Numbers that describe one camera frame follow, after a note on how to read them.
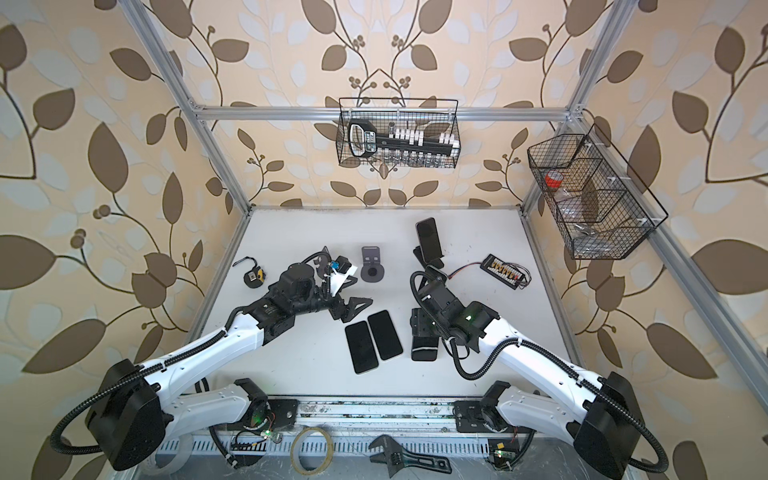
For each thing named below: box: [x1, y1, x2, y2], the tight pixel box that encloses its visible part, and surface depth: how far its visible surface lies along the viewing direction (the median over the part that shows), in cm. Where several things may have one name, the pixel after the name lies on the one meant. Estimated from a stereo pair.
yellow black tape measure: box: [232, 256, 266, 288], surface depth 101 cm
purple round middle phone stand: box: [360, 246, 385, 283], surface depth 101 cm
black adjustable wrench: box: [368, 434, 453, 479], surface depth 70 cm
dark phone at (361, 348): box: [345, 321, 379, 374], surface depth 86 cm
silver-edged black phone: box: [367, 310, 403, 360], surface depth 89 cm
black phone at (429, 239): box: [415, 217, 444, 263], surface depth 98 cm
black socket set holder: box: [348, 119, 460, 159], surface depth 84 cm
